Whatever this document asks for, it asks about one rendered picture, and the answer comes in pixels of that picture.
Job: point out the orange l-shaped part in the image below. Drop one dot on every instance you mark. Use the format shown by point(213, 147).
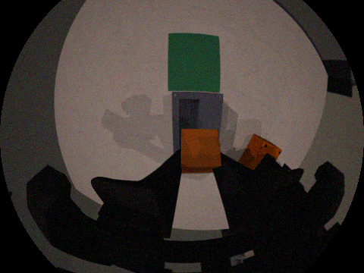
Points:
point(200, 152)

